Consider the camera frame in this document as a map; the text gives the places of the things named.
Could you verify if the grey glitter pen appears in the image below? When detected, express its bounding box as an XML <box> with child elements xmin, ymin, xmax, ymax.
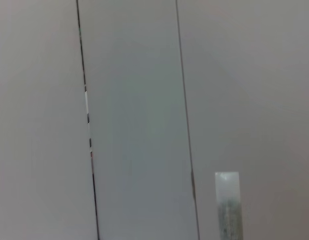
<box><xmin>214</xmin><ymin>171</ymin><xmax>244</xmax><ymax>240</ymax></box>

